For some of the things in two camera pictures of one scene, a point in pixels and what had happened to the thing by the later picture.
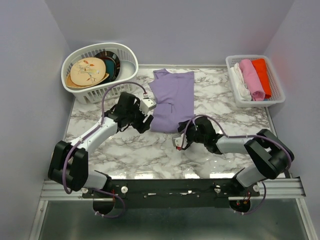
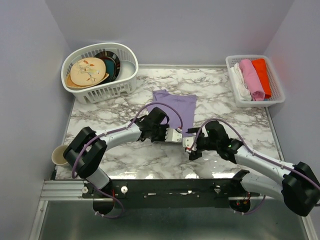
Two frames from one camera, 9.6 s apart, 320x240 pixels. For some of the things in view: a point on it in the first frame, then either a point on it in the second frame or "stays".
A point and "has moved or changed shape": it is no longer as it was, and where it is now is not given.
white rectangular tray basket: x=278 y=94 stays
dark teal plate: x=110 y=69 stays
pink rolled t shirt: x=256 y=88 stays
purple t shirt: x=174 y=93 has moved or changed shape
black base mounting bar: x=174 y=193 stays
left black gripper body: x=136 y=118 → x=159 y=133
